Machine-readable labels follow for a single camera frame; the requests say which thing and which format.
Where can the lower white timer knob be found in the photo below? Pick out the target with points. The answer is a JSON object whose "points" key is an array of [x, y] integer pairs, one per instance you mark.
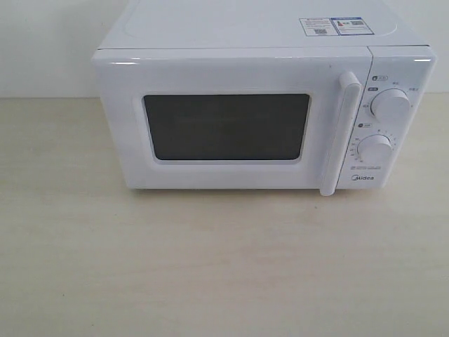
{"points": [[374, 149]]}

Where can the upper white control knob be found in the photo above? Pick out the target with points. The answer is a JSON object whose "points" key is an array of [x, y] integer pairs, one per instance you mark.
{"points": [[390, 104]]}

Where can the white microwave door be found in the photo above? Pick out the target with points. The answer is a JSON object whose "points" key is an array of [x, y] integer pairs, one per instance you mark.
{"points": [[232, 118]]}

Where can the white microwave oven body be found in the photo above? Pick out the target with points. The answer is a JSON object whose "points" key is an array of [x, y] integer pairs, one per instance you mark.
{"points": [[401, 59]]}

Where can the warning label sticker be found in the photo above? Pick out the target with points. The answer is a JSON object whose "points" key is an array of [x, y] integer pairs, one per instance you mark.
{"points": [[336, 26]]}

